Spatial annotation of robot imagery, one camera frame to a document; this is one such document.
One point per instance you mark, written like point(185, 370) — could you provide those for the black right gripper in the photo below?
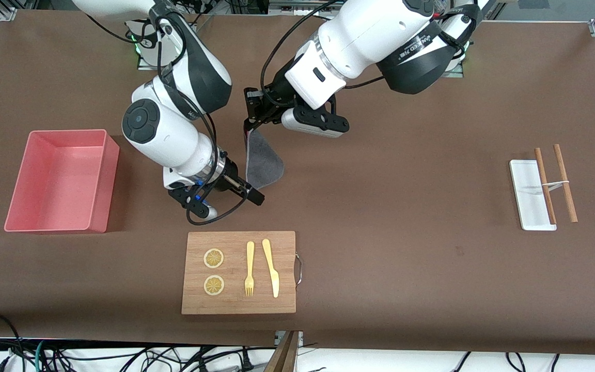
point(231, 174)

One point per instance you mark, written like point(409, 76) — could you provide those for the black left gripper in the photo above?
point(272, 99)

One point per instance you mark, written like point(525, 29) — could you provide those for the red and grey cloth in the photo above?
point(264, 165)

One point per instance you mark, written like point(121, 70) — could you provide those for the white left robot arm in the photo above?
point(370, 36)

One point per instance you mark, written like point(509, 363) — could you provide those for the yellow fork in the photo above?
point(250, 258)

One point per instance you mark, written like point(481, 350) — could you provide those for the lemon slice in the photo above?
point(214, 258)
point(214, 285)

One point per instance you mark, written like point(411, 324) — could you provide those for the yellow knife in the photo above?
point(271, 268)

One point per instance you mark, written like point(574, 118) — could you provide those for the wooden cutting board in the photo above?
point(235, 305)

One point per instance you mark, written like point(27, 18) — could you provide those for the wooden beam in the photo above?
point(283, 356)

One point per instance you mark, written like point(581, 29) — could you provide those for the pink plastic bin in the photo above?
point(60, 181)

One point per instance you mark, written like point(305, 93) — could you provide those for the white rectangular tray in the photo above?
point(527, 201)

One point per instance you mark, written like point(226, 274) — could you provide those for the brown wooden chopstick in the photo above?
point(565, 181)
point(545, 186)

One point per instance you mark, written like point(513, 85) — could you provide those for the white rubber band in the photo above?
point(556, 183)

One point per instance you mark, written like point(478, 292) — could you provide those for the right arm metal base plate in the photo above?
point(145, 66)

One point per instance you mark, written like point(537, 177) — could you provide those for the small metal bracket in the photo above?
point(300, 336)

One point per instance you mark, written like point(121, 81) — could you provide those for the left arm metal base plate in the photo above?
point(455, 74)

